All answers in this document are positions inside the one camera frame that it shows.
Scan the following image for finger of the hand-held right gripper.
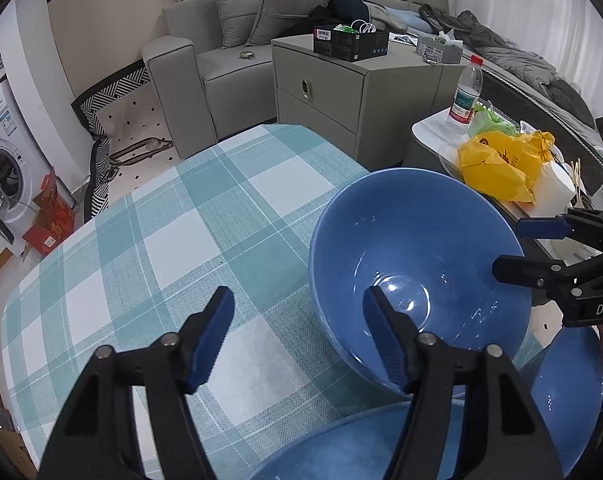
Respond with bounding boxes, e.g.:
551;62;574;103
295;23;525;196
516;206;603;249
492;247;603;307

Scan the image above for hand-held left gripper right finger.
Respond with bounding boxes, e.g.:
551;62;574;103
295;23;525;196
362;286;565;480

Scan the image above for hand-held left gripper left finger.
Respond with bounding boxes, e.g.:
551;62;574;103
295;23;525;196
38;286;236;480

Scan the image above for blue bowl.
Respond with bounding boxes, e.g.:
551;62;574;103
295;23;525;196
246;399;468;480
309;167;533;402
525;327;603;477

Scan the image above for wooden skewers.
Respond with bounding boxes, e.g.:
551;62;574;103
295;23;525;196
568;156;583;197

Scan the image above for yellow plastic bag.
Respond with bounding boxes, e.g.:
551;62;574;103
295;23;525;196
455;129;557;207

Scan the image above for green plastic bag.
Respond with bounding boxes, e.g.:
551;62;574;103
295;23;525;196
468;101;521;139

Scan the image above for teal checked tablecloth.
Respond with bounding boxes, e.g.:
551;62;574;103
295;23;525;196
1;124;548;480

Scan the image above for clear plastic water bottle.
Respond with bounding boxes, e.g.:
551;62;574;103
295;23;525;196
448;54;485;127

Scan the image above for bed with grey blanket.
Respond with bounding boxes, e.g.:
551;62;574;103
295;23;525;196
418;4;603;179

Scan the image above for red cardboard box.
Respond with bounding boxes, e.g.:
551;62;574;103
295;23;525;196
20;171;78;257

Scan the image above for grey tissue box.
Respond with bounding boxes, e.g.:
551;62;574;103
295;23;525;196
414;31;464;65

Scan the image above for dark grey coat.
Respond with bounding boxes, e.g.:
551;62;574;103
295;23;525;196
418;3;508;52

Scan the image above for grey bedside cabinet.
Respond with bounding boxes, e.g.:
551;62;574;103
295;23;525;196
270;34;471;172

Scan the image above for black white patterned rug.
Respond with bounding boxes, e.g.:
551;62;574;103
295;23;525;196
70;64;183;227

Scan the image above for light blue pillow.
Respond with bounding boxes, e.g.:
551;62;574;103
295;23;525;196
380;6;425;34

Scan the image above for black cardboard box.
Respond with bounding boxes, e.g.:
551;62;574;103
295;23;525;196
313;26;391;63

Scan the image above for white washing machine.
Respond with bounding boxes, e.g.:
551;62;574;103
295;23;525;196
0;76;50;247

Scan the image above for grey sofa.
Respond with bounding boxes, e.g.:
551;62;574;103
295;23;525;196
141;0;453;162

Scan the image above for dark clothes pile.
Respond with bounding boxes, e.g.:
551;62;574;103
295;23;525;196
295;0;371;37

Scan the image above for grey sofa cushion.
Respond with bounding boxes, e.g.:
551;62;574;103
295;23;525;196
245;0;333;49
208;0;270;51

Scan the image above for black folding frame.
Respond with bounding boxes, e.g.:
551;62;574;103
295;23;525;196
108;136;175;167

